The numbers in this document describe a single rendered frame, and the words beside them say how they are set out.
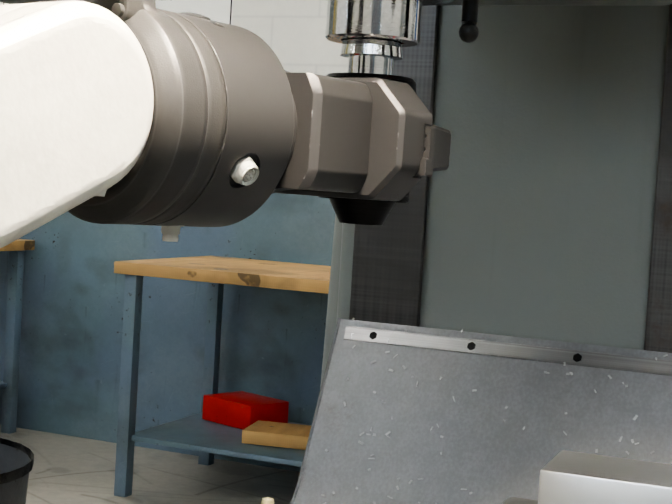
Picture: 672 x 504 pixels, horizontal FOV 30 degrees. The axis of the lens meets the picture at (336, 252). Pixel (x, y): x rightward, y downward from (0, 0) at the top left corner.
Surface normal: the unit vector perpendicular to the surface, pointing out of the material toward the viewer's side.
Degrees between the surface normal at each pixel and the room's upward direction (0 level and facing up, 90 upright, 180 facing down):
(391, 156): 89
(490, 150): 90
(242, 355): 90
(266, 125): 92
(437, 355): 63
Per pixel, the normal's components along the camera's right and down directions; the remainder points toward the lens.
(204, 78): 0.77, -0.25
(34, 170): 0.79, 0.08
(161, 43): 0.04, -0.39
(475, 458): -0.33, -0.43
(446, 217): -0.39, 0.03
